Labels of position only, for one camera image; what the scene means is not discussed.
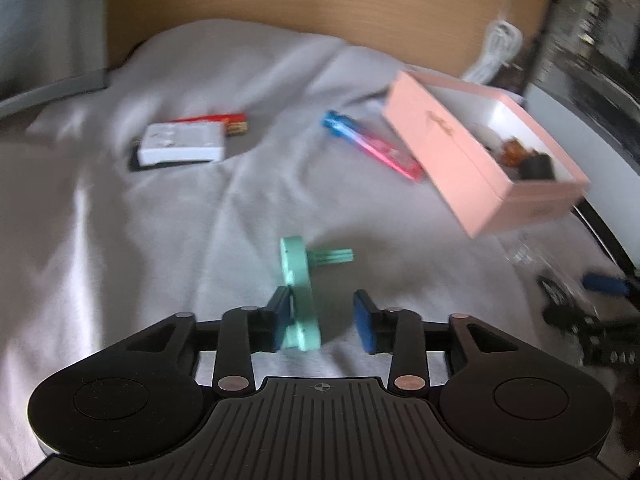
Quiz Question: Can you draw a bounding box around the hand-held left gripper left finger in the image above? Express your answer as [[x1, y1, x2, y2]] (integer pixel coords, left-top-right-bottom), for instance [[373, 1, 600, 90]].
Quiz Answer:
[[120, 286, 296, 396]]

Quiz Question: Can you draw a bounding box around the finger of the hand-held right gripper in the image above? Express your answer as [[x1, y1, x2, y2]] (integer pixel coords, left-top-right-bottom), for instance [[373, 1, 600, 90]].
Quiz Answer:
[[542, 305, 640, 341], [582, 272, 640, 302]]

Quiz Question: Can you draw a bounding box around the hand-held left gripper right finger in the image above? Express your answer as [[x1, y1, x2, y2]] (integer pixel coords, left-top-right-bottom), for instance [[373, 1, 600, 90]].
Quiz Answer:
[[353, 290, 526, 395]]

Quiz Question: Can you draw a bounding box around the mint green plastic tool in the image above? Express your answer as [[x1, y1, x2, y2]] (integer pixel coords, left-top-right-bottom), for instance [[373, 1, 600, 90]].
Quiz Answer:
[[272, 236, 356, 352]]

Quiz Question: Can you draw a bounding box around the clear plastic bag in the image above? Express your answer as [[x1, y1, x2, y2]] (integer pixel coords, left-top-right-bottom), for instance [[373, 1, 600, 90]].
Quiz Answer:
[[505, 232, 571, 306]]

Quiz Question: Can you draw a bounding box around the orange bear figurine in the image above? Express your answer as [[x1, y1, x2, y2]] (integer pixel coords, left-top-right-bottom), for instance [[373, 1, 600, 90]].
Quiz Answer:
[[500, 137, 533, 166]]

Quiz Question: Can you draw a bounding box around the blue pink lighter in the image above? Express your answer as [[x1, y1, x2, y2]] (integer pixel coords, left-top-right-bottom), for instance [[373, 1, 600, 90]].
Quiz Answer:
[[321, 110, 426, 182]]

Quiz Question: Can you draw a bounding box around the pink cardboard box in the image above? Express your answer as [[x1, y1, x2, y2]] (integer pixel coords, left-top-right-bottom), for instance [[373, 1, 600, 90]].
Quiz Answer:
[[382, 71, 591, 238]]

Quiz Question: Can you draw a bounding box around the red small box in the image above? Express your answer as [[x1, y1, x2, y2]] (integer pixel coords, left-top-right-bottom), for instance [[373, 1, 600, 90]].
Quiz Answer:
[[170, 114, 249, 137]]

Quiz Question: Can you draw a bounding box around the white box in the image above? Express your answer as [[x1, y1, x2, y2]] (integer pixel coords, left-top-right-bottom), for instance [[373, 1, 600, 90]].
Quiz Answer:
[[137, 122, 227, 166]]

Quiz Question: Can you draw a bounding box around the white cloth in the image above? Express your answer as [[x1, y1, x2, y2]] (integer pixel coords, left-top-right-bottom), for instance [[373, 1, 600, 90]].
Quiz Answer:
[[0, 20, 640, 480]]

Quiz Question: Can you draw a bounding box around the glass-sided computer case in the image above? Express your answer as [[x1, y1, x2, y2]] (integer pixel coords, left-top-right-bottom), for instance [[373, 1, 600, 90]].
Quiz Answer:
[[522, 0, 640, 281]]

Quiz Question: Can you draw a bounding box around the wooden back panel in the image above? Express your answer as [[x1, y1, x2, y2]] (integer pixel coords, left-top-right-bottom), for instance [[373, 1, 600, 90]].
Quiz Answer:
[[102, 0, 561, 93]]

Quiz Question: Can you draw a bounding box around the computer monitor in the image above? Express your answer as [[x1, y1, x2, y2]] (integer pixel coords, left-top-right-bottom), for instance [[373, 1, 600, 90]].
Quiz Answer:
[[0, 0, 108, 121]]

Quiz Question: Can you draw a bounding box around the white bundled cable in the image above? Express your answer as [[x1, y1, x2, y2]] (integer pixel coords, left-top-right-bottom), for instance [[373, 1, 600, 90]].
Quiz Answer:
[[462, 0, 523, 83]]

